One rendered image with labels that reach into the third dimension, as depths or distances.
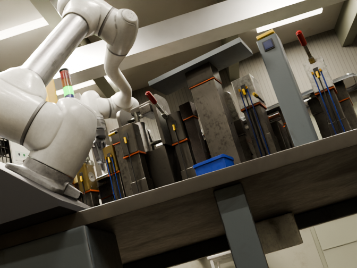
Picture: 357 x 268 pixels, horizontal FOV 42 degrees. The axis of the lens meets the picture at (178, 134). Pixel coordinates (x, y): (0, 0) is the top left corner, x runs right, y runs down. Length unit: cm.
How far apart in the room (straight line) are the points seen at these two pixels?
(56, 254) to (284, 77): 87
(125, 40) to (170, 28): 427
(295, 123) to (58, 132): 72
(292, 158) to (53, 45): 89
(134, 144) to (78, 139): 42
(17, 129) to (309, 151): 81
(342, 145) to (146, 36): 506
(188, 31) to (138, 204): 497
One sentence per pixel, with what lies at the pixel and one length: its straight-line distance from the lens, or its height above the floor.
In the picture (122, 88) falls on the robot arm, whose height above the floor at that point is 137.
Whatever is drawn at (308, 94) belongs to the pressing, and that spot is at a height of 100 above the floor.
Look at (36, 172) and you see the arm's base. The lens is 139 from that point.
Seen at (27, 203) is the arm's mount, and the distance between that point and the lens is 119.
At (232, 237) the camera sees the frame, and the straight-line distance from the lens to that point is 122.
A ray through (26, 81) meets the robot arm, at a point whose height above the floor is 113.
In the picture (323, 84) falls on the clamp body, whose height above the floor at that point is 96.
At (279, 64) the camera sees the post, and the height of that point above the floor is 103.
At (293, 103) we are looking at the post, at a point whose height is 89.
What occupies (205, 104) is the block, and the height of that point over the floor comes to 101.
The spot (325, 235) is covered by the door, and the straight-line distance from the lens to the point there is 881.
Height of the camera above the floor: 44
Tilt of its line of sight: 18 degrees up
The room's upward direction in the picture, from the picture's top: 16 degrees counter-clockwise
